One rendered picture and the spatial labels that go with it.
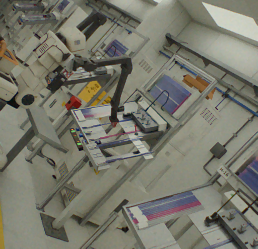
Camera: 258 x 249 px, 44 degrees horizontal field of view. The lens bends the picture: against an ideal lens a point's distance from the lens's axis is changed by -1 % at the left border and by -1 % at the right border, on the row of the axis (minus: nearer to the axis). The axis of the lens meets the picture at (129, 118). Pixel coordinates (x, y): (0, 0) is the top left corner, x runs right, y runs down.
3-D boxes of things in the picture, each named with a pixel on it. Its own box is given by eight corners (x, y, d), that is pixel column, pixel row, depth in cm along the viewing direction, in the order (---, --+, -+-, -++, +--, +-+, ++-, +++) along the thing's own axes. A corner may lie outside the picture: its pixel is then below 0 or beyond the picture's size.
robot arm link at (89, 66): (128, 51, 267) (135, 56, 261) (126, 65, 275) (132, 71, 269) (79, 57, 245) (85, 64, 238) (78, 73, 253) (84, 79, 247)
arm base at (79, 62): (69, 54, 239) (76, 61, 231) (79, 53, 243) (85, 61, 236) (67, 64, 244) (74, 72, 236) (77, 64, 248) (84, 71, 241)
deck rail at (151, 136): (89, 152, 278) (89, 146, 275) (89, 151, 279) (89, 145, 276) (163, 136, 303) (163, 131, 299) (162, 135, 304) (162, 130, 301)
